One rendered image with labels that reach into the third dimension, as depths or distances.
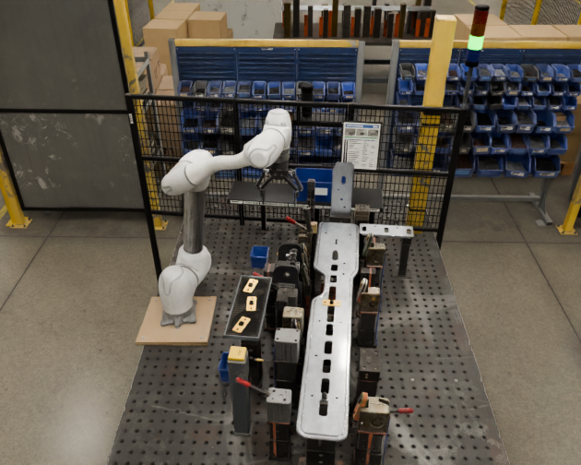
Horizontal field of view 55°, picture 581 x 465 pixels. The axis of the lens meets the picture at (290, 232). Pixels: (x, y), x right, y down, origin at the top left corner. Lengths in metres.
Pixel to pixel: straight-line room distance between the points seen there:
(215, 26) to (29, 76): 2.84
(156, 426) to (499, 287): 2.82
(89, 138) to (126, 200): 0.60
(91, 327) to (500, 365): 2.71
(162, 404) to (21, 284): 2.30
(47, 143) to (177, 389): 2.74
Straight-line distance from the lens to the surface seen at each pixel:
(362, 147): 3.27
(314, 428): 2.14
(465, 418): 2.65
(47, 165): 4.97
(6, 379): 3.99
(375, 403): 2.15
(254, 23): 9.10
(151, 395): 2.69
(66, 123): 4.72
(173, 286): 2.82
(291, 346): 2.27
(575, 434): 3.71
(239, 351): 2.16
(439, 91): 3.21
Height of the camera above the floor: 2.73
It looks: 35 degrees down
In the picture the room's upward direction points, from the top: straight up
